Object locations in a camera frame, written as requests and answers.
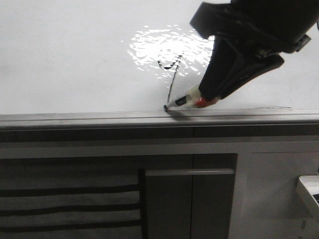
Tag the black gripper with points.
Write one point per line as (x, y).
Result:
(260, 27)

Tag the white whiteboard marker with tape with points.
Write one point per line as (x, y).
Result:
(192, 98)

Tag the white tray at right edge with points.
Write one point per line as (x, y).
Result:
(308, 191)

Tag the grey cabinet panel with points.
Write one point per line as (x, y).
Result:
(188, 203)

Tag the white whiteboard with metal frame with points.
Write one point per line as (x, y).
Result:
(88, 63)

